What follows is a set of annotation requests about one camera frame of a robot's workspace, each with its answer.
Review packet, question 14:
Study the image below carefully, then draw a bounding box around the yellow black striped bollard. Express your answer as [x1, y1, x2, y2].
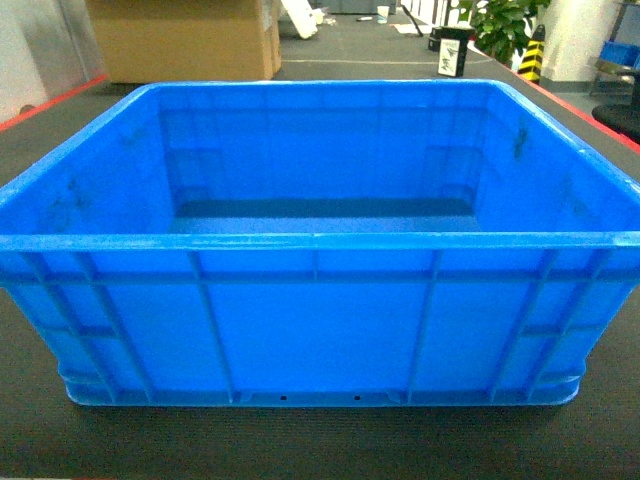
[517, 24, 546, 85]

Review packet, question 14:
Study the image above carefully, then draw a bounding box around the large blue plastic crate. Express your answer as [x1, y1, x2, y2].
[1, 80, 639, 407]

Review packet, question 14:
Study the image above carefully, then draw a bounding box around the large cardboard box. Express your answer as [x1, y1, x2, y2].
[86, 0, 282, 84]

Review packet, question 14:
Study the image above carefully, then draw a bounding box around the small blue bin background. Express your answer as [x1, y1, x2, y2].
[599, 41, 639, 67]

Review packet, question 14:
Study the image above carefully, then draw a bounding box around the white cup on floor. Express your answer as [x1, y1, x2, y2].
[376, 5, 390, 24]

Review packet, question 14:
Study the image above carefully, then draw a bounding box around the black white sign stand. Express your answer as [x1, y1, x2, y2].
[428, 27, 475, 78]

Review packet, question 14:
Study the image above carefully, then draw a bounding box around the green potted plant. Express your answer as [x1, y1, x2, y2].
[470, 0, 551, 66]

